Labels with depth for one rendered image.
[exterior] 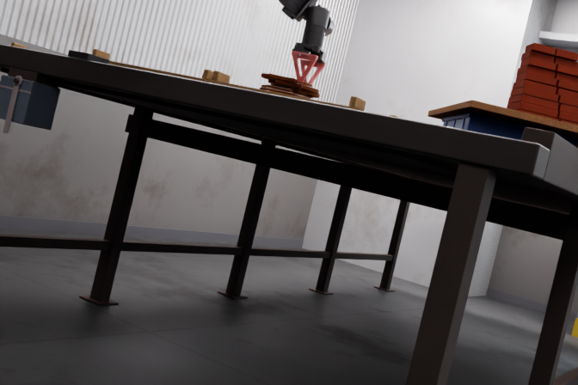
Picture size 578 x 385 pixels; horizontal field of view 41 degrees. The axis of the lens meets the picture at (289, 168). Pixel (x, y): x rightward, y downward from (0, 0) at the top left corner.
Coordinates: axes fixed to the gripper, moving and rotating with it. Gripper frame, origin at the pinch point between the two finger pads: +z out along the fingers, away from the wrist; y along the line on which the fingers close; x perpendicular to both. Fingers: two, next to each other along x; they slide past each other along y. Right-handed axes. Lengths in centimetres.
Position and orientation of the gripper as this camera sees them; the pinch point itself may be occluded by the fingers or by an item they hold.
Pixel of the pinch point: (304, 82)
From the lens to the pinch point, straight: 204.9
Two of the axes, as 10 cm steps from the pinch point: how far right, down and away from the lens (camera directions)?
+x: -9.6, -2.1, 2.0
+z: -2.1, 9.8, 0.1
